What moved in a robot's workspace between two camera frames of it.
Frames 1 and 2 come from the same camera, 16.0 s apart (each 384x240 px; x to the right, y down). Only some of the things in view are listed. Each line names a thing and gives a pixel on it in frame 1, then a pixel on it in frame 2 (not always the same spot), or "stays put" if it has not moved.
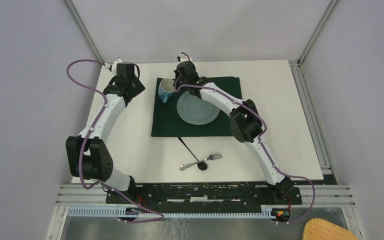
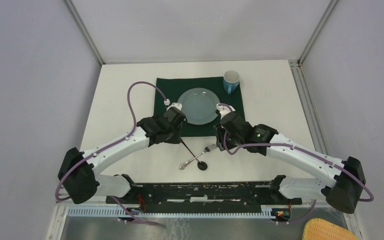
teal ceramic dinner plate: [193, 110] stays put
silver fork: [211, 157] → [206, 149]
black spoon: [202, 165] stays put
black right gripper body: [179, 82] → [221, 133]
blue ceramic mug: [166, 87] → [231, 79]
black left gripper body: [138, 87] → [174, 135]
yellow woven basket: [317, 229] stays put
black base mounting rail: [233, 195] stays put
